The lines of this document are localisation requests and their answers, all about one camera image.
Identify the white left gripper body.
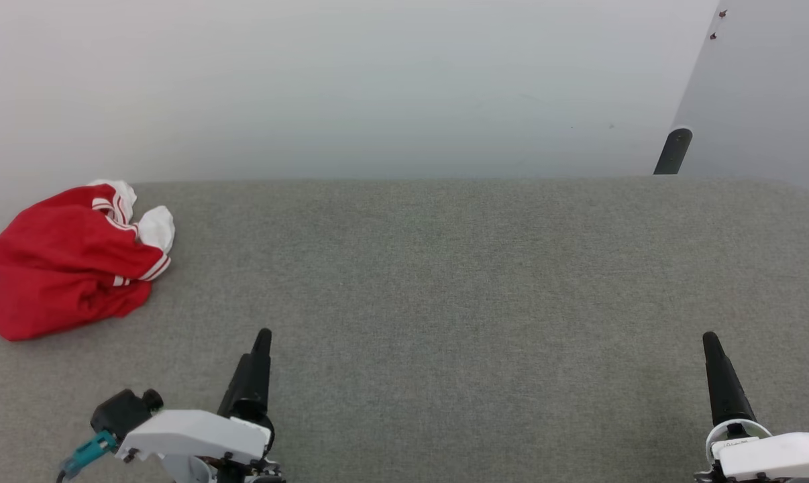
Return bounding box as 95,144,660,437
116,409,284,483

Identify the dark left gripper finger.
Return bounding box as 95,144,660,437
218,329,273,420

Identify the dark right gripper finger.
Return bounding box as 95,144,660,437
702,331,757,427

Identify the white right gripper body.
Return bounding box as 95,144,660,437
696,419,809,483

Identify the red and white jersey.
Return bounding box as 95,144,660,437
0,180,176,341

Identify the grey fabric sofa seat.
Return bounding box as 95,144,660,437
0,176,809,483

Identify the black rounded pole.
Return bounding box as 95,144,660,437
653,127,693,175

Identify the teal left camera connector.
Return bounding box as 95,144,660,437
62,431,118,478

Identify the white wall panel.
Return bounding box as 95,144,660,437
673,0,809,192

